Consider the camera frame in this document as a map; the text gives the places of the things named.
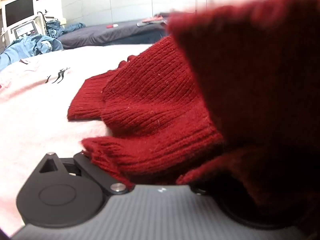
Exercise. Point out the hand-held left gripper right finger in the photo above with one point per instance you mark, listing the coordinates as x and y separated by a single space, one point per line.
200 190

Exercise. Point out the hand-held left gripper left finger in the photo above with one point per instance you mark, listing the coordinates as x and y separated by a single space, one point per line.
93 170

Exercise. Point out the red knit sweater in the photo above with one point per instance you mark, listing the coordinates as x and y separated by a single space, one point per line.
162 92

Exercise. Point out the pink deer print blanket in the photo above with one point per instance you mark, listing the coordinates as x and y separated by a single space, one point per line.
35 110

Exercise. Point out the dark grey massage bed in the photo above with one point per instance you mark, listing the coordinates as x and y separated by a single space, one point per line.
105 35

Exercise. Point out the light blue cloth pile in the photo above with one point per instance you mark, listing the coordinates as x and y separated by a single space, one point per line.
27 46

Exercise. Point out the small red white item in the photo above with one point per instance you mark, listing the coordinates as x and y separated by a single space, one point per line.
112 26

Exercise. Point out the dark blue crumpled cloth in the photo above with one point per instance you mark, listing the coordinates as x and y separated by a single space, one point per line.
61 28

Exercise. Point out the white medical device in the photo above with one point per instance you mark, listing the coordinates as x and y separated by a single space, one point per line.
26 31

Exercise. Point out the grey towel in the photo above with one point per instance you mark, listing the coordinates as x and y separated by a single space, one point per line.
145 24

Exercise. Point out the white framed monitor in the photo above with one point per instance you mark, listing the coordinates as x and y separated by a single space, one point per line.
19 11

